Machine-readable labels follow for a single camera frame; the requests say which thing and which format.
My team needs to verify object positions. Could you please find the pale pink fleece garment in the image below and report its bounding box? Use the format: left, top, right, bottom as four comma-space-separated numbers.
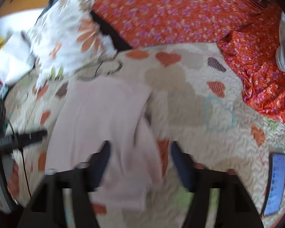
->
45, 77, 163, 210

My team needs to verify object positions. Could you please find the smartphone with lit screen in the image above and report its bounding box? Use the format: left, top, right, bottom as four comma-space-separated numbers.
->
261, 152, 285, 216

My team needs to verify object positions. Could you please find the white plastic bag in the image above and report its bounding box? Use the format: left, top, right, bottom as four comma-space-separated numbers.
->
0, 31, 36, 87

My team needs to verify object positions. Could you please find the heart-patterned quilted bedspread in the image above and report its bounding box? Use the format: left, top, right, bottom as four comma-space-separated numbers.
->
5, 43, 285, 227

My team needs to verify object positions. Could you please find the white floral pillow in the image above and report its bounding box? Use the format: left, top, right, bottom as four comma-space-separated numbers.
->
28, 0, 117, 90

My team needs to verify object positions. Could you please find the orange floral blanket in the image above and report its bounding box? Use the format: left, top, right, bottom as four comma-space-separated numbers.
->
93, 0, 285, 123

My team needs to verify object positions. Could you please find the black cable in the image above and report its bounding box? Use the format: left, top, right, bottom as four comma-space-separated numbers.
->
7, 120, 33, 204

